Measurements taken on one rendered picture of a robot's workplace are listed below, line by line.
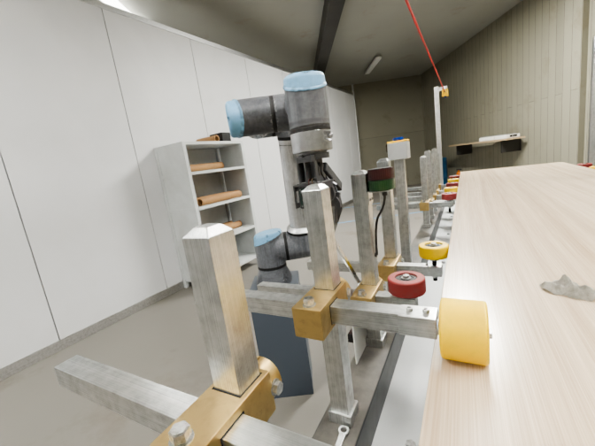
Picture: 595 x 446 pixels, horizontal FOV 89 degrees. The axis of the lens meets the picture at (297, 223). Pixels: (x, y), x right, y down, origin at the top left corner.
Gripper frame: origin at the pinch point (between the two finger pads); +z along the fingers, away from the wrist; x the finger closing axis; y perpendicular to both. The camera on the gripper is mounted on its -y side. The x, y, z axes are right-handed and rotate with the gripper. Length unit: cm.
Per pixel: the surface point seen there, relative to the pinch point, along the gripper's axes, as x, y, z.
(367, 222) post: 9.2, -3.6, -2.5
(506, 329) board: 34.4, 15.2, 10.3
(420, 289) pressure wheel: 20.5, 1.1, 11.5
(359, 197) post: 7.8, -3.7, -8.5
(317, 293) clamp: 7.4, 23.0, 3.3
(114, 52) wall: -253, -133, -142
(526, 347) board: 36.2, 19.3, 10.3
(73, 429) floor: -153, 11, 100
